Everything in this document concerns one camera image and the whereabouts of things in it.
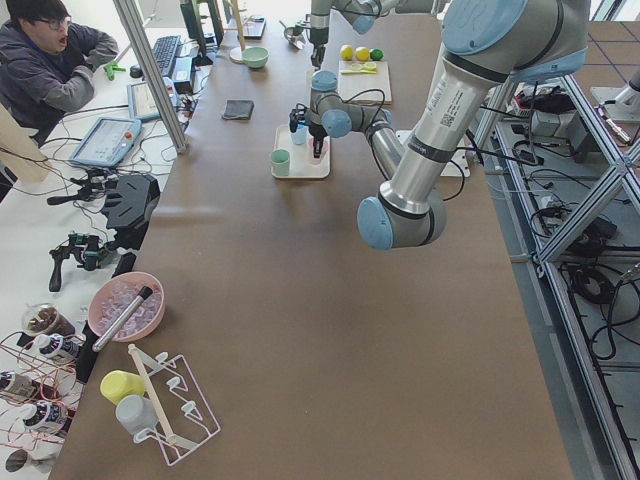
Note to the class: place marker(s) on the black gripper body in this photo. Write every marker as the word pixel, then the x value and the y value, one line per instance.
pixel 316 39
pixel 316 133

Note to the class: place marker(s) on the blue plastic cup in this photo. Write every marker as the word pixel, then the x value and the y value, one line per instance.
pixel 299 135

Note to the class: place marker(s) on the green plastic cup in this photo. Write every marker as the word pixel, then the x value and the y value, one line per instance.
pixel 280 163

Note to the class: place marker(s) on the pink plastic cup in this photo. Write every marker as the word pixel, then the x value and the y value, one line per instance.
pixel 311 159

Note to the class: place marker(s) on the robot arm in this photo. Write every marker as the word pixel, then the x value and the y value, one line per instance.
pixel 484 44
pixel 361 15

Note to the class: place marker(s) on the cream rabbit tray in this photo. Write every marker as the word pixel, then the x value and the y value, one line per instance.
pixel 300 168

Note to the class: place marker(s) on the metal ice scoop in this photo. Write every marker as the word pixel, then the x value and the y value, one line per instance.
pixel 294 34

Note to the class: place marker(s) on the whole yellow lemon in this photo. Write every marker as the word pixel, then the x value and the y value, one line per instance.
pixel 346 52
pixel 362 54

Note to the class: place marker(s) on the wooden cutting board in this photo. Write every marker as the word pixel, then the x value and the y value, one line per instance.
pixel 365 89

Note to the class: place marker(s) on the yellow plastic knife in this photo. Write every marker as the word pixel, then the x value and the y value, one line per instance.
pixel 347 72

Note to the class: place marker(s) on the green lime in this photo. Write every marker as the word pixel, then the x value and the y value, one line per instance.
pixel 376 54

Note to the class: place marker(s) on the green bowl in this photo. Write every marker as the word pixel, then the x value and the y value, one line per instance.
pixel 255 57

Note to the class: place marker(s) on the grey folded cloth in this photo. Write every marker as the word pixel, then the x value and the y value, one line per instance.
pixel 236 109

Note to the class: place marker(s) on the round wooden stand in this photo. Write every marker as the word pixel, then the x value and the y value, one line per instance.
pixel 236 55

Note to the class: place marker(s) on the black monitor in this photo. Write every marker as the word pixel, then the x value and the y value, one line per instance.
pixel 190 10

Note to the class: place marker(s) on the black keyboard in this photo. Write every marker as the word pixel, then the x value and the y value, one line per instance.
pixel 165 50

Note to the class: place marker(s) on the blue teach pendant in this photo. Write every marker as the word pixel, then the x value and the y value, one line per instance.
pixel 141 104
pixel 107 142

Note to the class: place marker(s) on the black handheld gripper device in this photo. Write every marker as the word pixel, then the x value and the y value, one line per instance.
pixel 88 250

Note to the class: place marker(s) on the pink bowl with ice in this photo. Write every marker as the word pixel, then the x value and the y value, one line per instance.
pixel 119 293

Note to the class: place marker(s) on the seated person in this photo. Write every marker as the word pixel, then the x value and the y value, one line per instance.
pixel 47 64

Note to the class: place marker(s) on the yellow cup on rack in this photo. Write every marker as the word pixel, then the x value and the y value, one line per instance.
pixel 118 384

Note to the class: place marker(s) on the grey cup on rack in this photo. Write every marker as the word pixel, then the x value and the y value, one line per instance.
pixel 136 413

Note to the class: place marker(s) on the iced coffee cup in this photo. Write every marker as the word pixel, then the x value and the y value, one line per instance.
pixel 45 318

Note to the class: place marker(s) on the aluminium frame post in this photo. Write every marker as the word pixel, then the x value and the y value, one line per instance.
pixel 131 21

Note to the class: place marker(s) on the white wire cup rack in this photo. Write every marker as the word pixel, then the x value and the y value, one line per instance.
pixel 186 420

